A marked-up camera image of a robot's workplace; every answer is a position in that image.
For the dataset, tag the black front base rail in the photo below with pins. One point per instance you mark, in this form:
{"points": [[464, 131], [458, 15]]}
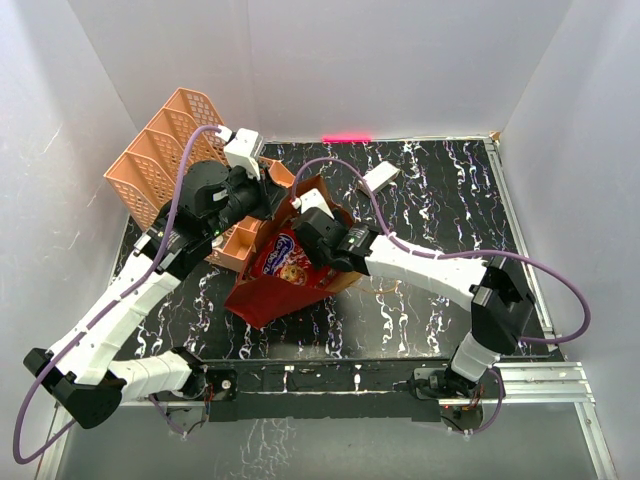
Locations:
{"points": [[407, 388]]}

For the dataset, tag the red cookie snack bag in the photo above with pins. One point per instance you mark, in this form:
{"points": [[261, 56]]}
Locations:
{"points": [[284, 258]]}

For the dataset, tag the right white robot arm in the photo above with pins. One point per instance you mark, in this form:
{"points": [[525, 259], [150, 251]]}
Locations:
{"points": [[494, 292]]}

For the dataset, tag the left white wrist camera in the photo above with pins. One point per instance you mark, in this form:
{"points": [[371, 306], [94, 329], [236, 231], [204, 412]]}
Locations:
{"points": [[242, 149]]}

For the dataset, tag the small white cardboard box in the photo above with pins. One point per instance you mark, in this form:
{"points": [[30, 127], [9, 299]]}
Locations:
{"points": [[375, 180]]}

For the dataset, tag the peach plastic file organizer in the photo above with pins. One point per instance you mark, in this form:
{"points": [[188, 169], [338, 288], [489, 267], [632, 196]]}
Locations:
{"points": [[145, 174]]}

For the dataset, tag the red paper bag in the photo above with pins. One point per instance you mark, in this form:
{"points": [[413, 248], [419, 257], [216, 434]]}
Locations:
{"points": [[278, 278]]}

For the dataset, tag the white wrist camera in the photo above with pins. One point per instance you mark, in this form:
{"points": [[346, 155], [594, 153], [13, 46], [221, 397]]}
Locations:
{"points": [[311, 199], [242, 149]]}

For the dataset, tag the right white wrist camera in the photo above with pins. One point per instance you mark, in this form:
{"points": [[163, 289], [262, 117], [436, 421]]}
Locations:
{"points": [[311, 199]]}

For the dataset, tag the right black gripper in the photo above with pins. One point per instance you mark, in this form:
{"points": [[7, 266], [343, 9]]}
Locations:
{"points": [[315, 255]]}

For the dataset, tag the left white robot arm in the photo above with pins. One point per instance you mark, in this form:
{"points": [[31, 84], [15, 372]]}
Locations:
{"points": [[80, 370]]}

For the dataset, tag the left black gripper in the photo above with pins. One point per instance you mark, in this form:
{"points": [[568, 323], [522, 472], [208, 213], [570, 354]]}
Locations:
{"points": [[269, 193]]}

